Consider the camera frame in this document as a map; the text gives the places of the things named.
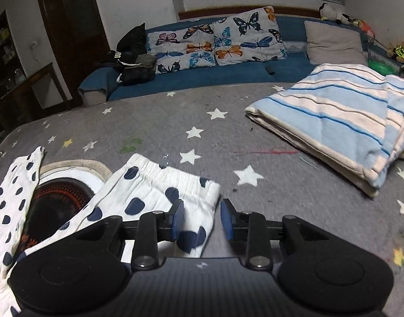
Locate black clothes pile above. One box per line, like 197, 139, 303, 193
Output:
101, 23, 157, 85

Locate blue sofa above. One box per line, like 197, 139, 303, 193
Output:
78, 15, 374, 107

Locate blue striped folded blanket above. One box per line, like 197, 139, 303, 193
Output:
245, 63, 404, 199

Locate pile of colourful toys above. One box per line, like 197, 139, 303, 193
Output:
351, 18, 404, 67

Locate white shirt with dark print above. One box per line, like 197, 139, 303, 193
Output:
20, 160, 113, 257

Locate white navy polka dot pants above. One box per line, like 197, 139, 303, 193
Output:
0, 146, 221, 317

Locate dark wooden door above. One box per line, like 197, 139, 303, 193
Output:
34, 0, 110, 109

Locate green bowl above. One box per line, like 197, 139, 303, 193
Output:
368, 60, 398, 76

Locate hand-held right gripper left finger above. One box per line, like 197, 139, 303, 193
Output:
77, 200, 185, 270

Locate grey pillow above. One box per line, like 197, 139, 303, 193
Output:
304, 20, 368, 67

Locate plush toy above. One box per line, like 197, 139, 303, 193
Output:
319, 3, 354, 24

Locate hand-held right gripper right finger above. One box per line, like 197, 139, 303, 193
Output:
220, 199, 325, 269

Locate butterfly print pillow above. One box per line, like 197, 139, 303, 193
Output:
212, 6, 287, 67
145, 23, 217, 74

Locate grey star print bed sheet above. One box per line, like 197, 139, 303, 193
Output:
0, 82, 404, 271

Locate dark wooden cabinet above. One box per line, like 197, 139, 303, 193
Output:
0, 9, 72, 139

